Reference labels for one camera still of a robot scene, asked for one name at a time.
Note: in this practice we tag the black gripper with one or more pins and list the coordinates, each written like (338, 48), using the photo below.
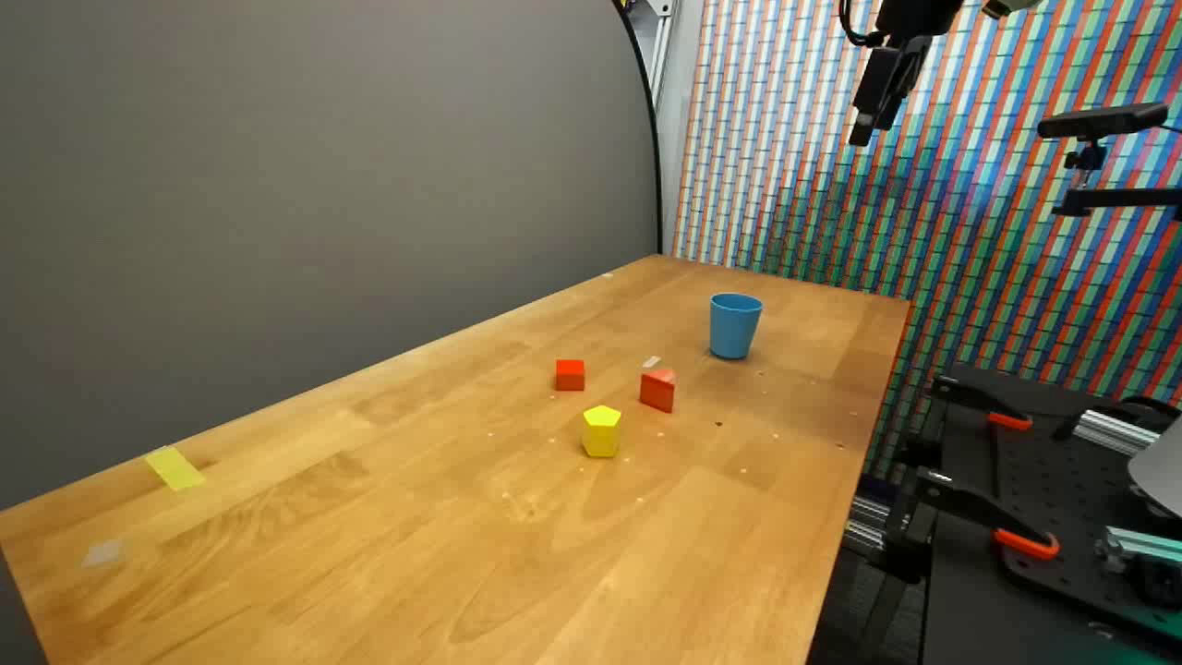
(916, 15)

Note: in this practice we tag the yellow pentagonal block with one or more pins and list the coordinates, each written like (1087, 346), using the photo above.
(601, 434)

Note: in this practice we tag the blue plastic cup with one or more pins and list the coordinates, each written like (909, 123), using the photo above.
(731, 325)

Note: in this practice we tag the orange wedge block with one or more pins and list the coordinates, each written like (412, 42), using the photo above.
(659, 393)

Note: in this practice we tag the orange cube block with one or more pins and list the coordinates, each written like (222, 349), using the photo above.
(569, 376)

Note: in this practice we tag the silver aluminium extrusion bar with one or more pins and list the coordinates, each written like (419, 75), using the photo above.
(1112, 434)

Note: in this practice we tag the yellow tape strip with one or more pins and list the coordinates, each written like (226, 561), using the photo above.
(176, 471)

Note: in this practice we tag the black camera on stand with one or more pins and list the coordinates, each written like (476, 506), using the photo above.
(1097, 119)

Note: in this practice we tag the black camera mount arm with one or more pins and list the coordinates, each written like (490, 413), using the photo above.
(1112, 199)

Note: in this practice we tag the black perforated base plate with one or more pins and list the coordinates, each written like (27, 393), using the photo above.
(1048, 492)

